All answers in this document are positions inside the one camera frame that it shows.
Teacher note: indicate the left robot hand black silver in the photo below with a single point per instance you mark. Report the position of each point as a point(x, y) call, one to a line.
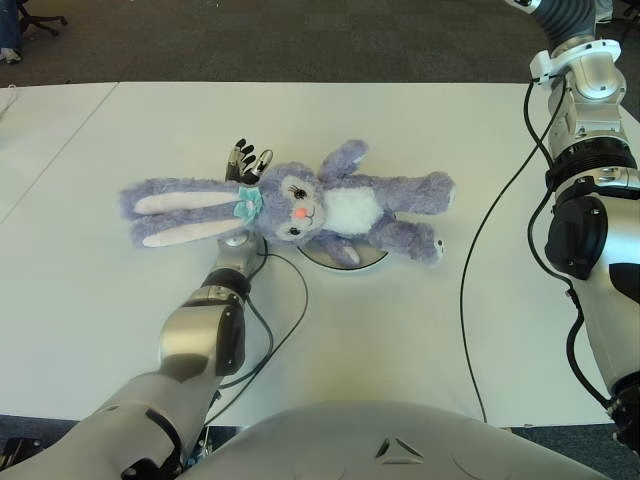
point(245, 162)

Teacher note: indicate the right robot hand black silver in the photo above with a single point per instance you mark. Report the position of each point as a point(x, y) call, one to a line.
point(565, 17)

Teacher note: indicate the purple plush bunny doll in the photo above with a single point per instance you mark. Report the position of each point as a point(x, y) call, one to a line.
point(280, 210)

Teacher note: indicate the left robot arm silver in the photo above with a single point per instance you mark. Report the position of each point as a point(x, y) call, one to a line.
point(200, 330)

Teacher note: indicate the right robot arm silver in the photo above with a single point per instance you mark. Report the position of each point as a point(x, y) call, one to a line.
point(595, 200)

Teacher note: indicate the white plate black rim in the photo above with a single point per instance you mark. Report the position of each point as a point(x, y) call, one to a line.
point(367, 260)

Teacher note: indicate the black mesh office chair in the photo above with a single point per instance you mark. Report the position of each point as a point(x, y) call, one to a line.
point(627, 15)

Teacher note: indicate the person in blue jeans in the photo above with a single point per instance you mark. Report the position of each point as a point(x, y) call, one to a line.
point(7, 30)

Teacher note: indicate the silver robot torso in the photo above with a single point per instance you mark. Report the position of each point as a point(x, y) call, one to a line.
point(350, 440)

